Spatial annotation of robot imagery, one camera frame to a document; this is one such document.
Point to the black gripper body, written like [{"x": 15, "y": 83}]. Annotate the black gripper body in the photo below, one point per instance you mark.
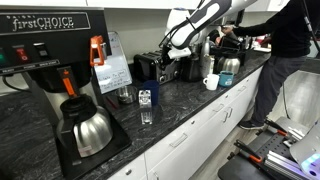
[{"x": 166, "y": 51}]

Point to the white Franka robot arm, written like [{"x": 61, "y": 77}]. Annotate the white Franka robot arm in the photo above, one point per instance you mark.
[{"x": 200, "y": 20}]

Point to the bystander black sleeved forearm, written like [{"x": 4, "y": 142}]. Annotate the bystander black sleeved forearm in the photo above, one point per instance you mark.
[{"x": 253, "y": 29}]

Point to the silver toaster knob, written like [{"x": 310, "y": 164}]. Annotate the silver toaster knob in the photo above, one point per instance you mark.
[
  {"x": 162, "y": 79},
  {"x": 175, "y": 74}
]

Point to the stainless steel toaster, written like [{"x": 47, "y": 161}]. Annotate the stainless steel toaster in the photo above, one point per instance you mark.
[{"x": 148, "y": 68}]

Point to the bystander hand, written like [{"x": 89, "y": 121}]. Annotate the bystander hand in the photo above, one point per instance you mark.
[{"x": 228, "y": 30}]

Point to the black pitcher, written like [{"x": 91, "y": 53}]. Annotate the black pitcher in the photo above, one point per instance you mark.
[{"x": 191, "y": 68}]

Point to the dark blue cup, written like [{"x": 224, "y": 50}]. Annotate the dark blue cup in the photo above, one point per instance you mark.
[{"x": 154, "y": 91}]

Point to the clear drinking glass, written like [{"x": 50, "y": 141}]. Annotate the clear drinking glass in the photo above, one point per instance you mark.
[{"x": 145, "y": 106}]

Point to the white mug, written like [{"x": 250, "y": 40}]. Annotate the white mug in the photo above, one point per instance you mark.
[{"x": 212, "y": 82}]

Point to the small steel bowl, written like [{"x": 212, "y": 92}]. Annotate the small steel bowl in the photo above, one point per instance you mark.
[{"x": 126, "y": 95}]

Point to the laminated paper sign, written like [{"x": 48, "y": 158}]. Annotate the laminated paper sign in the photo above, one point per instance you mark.
[{"x": 113, "y": 71}]

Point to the white upper cabinets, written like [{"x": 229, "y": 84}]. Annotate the white upper cabinets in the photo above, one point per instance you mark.
[{"x": 133, "y": 3}]

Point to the white cabinets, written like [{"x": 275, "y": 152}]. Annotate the white cabinets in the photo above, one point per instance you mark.
[
  {"x": 133, "y": 3},
  {"x": 200, "y": 133}
]

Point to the teal mug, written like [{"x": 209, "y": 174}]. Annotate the teal mug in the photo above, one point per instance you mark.
[{"x": 226, "y": 79}]

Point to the large steel thermal carafe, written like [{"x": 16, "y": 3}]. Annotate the large steel thermal carafe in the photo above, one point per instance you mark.
[{"x": 229, "y": 64}]

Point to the white lower cabinets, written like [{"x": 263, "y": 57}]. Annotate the white lower cabinets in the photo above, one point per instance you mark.
[{"x": 200, "y": 133}]

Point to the steel carafe with black lid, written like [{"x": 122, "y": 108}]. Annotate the steel carafe with black lid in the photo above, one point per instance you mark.
[{"x": 90, "y": 130}]

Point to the bystander in black sweater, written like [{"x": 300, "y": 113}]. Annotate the bystander in black sweater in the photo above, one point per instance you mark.
[{"x": 286, "y": 40}]

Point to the black steel coffee machine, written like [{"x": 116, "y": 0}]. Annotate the black steel coffee machine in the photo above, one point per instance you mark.
[{"x": 43, "y": 50}]

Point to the black orange clamp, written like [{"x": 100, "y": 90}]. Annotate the black orange clamp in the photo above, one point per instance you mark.
[
  {"x": 248, "y": 152},
  {"x": 276, "y": 128}
]

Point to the black robot cart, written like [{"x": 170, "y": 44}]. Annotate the black robot cart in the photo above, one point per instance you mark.
[{"x": 270, "y": 145}]

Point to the aluminium extrusion rails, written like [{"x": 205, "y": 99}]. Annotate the aluminium extrusion rails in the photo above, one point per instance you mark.
[{"x": 281, "y": 163}]

